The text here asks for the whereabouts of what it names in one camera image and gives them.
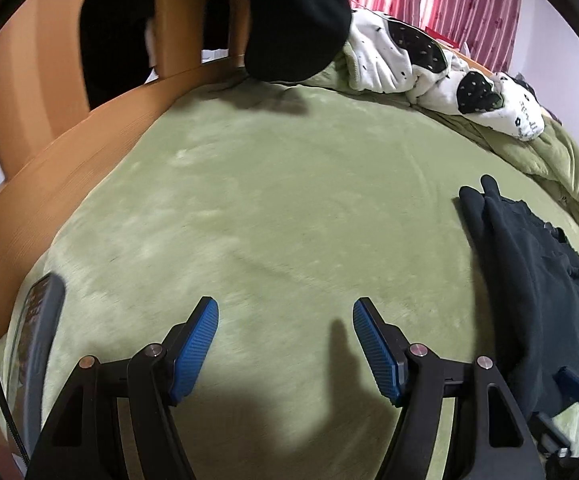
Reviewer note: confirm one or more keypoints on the green fleece bed sheet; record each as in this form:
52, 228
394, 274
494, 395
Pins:
269, 185

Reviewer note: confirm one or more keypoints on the dark T-shirt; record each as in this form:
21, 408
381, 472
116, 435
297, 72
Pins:
529, 285

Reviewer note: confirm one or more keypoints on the white black-spotted blanket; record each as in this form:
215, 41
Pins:
384, 67

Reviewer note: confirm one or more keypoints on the black hanging cloth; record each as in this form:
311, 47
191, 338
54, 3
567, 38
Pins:
294, 20

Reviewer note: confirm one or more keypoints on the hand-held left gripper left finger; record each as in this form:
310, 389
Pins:
194, 355

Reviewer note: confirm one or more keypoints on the dark smartphone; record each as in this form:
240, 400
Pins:
34, 350

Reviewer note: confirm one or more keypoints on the wooden bed frame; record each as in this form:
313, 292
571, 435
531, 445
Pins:
94, 140

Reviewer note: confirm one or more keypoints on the green crumpled quilt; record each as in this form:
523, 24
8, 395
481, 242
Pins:
559, 160

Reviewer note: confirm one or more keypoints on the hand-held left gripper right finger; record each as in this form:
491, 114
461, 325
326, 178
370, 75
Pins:
377, 355

